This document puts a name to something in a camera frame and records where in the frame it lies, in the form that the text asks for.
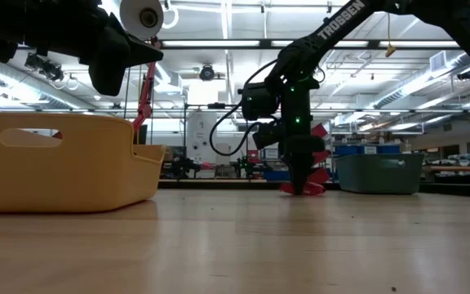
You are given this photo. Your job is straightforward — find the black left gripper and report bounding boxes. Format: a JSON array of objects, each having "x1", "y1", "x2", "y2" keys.
[{"x1": 14, "y1": 0, "x2": 165, "y2": 97}]

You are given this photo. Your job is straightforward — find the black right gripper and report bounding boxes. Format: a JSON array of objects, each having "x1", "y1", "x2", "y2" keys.
[{"x1": 277, "y1": 87, "x2": 326, "y2": 196}]

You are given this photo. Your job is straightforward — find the small red KitKat bar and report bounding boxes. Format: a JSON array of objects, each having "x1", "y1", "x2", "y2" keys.
[{"x1": 279, "y1": 181, "x2": 326, "y2": 196}]

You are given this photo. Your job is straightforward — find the teal plastic bin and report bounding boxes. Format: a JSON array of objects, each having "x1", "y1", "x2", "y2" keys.
[{"x1": 335, "y1": 153, "x2": 426, "y2": 195}]

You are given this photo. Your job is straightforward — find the yellow plastic bin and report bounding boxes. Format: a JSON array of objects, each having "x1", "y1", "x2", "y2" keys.
[{"x1": 0, "y1": 112, "x2": 166, "y2": 213}]

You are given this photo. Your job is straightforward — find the red desk lamp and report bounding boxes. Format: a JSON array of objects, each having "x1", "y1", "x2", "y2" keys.
[{"x1": 118, "y1": 0, "x2": 165, "y2": 134}]

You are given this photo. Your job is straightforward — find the red bin rack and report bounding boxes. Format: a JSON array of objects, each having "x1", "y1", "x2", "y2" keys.
[{"x1": 310, "y1": 122, "x2": 333, "y2": 185}]

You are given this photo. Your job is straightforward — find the small black background robot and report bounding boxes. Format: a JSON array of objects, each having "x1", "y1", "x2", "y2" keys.
[
  {"x1": 168, "y1": 157, "x2": 203, "y2": 180},
  {"x1": 230, "y1": 157, "x2": 263, "y2": 180}
]

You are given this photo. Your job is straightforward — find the blue storage bins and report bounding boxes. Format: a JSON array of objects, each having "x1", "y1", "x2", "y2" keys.
[{"x1": 332, "y1": 143, "x2": 401, "y2": 157}]

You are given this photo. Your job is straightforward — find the black hanging ceiling device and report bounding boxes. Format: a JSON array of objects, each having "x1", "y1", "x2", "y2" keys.
[{"x1": 198, "y1": 64, "x2": 216, "y2": 82}]

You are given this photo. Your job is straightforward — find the black ceiling fixture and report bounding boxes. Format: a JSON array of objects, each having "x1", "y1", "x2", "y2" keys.
[{"x1": 24, "y1": 51, "x2": 65, "y2": 82}]

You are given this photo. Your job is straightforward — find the white cylindrical tank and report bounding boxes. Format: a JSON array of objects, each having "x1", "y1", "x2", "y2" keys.
[{"x1": 185, "y1": 110, "x2": 219, "y2": 165}]

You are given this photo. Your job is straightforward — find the wooden workbench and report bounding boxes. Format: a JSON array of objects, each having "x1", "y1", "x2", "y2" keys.
[{"x1": 424, "y1": 164, "x2": 470, "y2": 185}]

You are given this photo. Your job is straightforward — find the black cart frame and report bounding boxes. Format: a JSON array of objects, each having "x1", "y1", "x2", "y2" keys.
[{"x1": 183, "y1": 102, "x2": 251, "y2": 183}]

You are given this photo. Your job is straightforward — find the black right camera cable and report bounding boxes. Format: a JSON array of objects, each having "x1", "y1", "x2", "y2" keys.
[{"x1": 208, "y1": 59, "x2": 280, "y2": 158}]

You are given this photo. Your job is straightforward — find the yellow hanging cord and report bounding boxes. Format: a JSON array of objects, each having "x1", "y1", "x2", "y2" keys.
[{"x1": 384, "y1": 11, "x2": 398, "y2": 58}]

